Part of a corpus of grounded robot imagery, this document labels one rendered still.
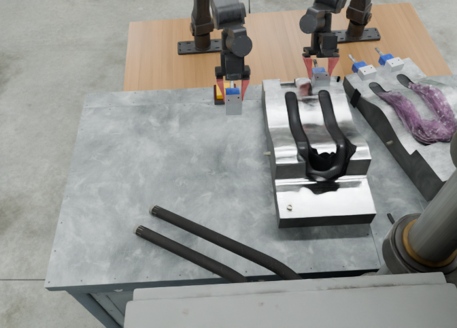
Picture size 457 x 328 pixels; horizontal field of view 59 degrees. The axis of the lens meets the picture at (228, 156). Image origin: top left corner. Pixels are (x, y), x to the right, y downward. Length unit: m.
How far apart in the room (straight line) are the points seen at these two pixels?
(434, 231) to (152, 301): 0.36
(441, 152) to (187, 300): 1.01
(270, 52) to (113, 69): 1.48
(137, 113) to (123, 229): 0.43
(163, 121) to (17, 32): 2.22
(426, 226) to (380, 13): 1.42
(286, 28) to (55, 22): 2.11
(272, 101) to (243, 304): 1.00
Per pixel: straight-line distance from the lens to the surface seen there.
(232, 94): 1.25
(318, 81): 1.37
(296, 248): 1.14
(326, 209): 1.14
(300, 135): 1.23
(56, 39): 3.28
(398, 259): 0.64
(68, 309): 2.05
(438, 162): 1.26
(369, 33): 1.78
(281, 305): 0.39
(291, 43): 1.68
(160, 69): 1.59
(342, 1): 1.32
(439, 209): 0.55
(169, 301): 0.39
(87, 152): 1.38
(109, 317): 1.54
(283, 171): 1.14
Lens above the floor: 1.84
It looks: 54 degrees down
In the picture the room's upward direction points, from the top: 2 degrees counter-clockwise
